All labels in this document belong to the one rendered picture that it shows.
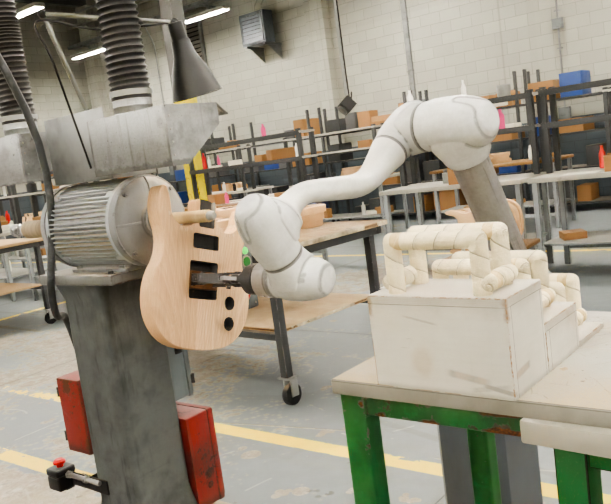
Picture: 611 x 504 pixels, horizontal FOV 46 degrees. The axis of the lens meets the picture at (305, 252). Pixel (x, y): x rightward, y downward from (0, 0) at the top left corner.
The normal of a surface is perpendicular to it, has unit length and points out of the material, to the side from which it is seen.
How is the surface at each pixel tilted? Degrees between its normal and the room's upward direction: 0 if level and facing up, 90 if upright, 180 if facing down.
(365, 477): 90
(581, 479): 90
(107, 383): 90
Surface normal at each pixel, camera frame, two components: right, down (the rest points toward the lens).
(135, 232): 0.69, 0.05
